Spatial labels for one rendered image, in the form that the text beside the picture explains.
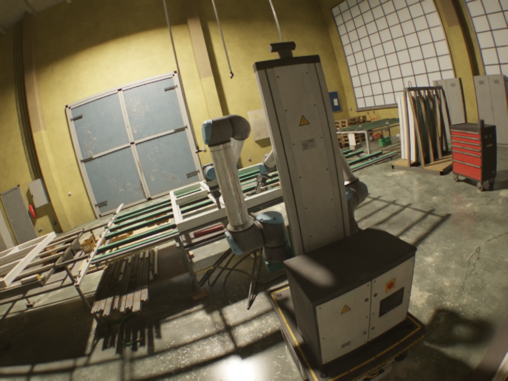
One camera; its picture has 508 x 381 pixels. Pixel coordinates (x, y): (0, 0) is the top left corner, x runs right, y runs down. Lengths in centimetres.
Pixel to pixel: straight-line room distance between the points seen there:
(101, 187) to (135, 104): 296
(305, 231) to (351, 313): 49
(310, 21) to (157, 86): 716
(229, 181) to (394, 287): 95
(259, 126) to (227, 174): 769
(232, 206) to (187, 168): 713
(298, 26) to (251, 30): 219
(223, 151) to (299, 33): 1009
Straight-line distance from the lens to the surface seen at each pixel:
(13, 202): 1037
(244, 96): 902
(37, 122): 917
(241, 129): 121
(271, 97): 115
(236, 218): 126
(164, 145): 828
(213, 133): 116
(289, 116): 117
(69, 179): 904
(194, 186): 326
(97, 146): 857
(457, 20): 827
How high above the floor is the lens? 149
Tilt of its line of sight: 15 degrees down
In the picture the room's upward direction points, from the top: 14 degrees counter-clockwise
